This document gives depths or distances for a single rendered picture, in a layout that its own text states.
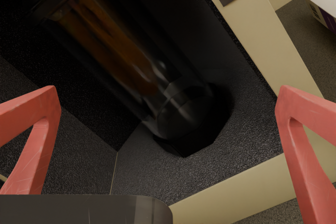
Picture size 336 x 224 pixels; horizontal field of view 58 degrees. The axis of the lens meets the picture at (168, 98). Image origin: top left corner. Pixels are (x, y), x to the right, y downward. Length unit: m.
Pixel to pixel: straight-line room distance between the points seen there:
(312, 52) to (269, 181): 0.25
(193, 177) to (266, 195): 0.08
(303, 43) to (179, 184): 0.31
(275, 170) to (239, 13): 0.17
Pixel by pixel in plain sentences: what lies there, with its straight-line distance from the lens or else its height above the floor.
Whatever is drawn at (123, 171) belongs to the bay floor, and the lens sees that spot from 0.44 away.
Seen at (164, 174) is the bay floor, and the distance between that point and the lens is 0.38.
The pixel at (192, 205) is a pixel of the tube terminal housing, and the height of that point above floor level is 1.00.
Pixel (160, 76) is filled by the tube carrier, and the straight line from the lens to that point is 0.30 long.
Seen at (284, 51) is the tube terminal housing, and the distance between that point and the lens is 0.24.
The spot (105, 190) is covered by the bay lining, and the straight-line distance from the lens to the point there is 0.43.
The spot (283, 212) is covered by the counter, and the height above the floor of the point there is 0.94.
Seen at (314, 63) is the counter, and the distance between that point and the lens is 0.49.
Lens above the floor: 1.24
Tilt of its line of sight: 28 degrees down
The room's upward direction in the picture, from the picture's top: 43 degrees counter-clockwise
